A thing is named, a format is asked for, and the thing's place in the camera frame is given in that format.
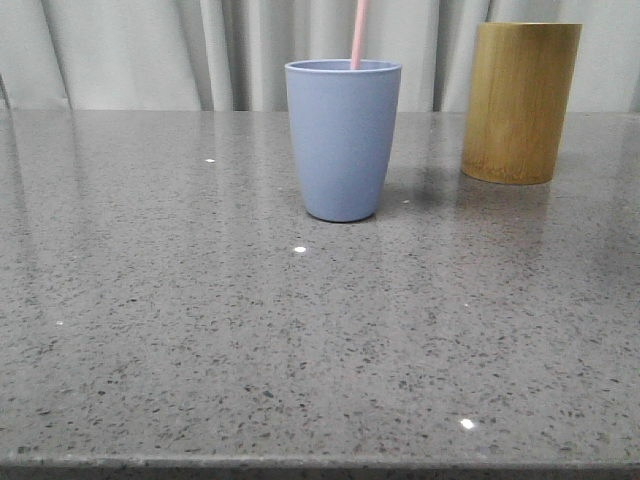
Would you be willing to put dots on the blue plastic cup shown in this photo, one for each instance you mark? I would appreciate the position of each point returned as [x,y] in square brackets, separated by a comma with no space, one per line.
[342,124]

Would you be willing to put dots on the pink chopstick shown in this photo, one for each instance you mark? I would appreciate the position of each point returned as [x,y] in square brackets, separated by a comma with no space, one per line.
[358,34]

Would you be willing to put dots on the grey pleated curtain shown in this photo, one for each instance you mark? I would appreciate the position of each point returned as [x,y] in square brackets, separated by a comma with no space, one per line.
[230,55]

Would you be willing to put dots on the bamboo wooden cup holder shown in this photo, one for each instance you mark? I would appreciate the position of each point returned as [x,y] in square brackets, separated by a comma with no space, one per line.
[520,85]

